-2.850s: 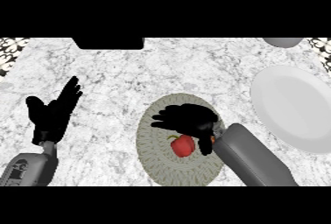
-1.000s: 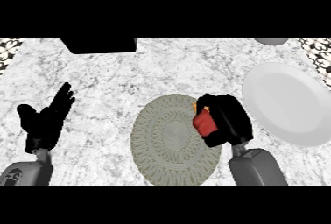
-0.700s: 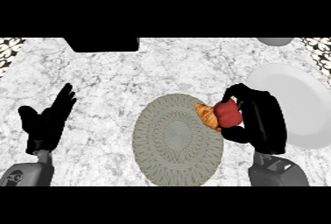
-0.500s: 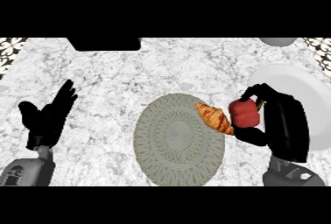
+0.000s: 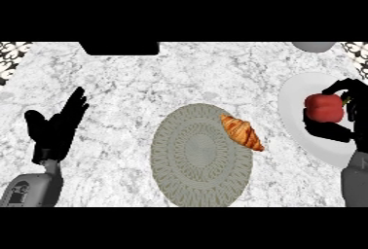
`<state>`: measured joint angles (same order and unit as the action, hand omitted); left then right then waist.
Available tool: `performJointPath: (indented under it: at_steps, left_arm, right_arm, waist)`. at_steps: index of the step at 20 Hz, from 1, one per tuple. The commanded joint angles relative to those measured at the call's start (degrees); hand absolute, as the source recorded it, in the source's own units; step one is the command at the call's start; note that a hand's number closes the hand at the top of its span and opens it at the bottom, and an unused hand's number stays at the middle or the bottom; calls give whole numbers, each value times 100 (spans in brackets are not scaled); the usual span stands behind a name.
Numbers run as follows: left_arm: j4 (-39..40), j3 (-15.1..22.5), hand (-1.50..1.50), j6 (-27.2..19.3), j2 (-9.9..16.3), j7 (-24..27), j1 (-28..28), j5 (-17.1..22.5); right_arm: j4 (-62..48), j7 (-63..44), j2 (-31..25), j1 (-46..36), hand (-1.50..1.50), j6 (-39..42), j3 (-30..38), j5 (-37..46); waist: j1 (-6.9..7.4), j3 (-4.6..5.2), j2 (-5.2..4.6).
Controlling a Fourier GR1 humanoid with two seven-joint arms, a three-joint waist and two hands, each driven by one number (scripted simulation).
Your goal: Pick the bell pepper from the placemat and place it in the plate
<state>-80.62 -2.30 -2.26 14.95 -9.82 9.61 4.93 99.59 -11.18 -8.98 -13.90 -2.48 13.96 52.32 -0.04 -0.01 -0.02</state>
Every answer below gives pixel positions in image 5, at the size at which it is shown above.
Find black appliance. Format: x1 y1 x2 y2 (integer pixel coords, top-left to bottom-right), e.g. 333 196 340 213
78 41 161 56

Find red bell pepper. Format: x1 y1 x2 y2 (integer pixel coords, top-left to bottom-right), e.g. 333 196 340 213
303 92 352 124

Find white plate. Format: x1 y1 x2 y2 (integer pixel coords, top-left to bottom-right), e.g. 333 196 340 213
278 72 359 169

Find golden brown croissant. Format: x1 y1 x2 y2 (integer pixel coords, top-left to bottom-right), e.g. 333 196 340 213
220 114 266 153

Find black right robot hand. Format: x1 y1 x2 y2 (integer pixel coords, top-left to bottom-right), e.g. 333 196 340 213
302 77 368 154

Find round grey woven placemat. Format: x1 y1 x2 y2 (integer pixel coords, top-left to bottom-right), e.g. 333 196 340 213
149 103 254 208

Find grey round bowl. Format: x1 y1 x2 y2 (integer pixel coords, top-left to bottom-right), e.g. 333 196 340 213
290 41 337 53

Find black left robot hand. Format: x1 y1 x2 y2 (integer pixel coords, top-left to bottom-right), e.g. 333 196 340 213
24 86 90 165

